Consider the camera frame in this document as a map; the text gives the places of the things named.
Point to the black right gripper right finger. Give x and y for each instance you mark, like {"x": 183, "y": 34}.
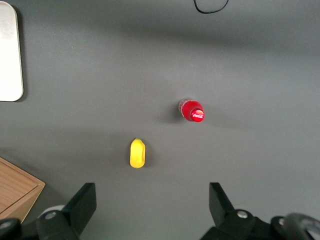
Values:
{"x": 225, "y": 215}

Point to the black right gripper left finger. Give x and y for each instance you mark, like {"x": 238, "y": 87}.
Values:
{"x": 80, "y": 207}

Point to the white rectangular tray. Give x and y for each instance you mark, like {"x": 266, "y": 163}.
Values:
{"x": 8, "y": 50}

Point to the wooden drawer cabinet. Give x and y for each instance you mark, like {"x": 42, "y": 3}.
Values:
{"x": 15, "y": 190}

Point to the yellow lemon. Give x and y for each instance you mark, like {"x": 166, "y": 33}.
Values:
{"x": 137, "y": 153}

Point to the red cola bottle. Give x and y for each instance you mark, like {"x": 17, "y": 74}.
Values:
{"x": 190, "y": 111}

